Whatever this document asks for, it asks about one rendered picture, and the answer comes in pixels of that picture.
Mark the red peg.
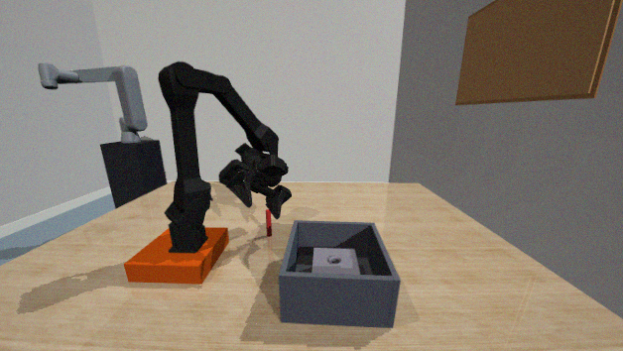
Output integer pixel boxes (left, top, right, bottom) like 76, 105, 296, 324
266, 209, 272, 237

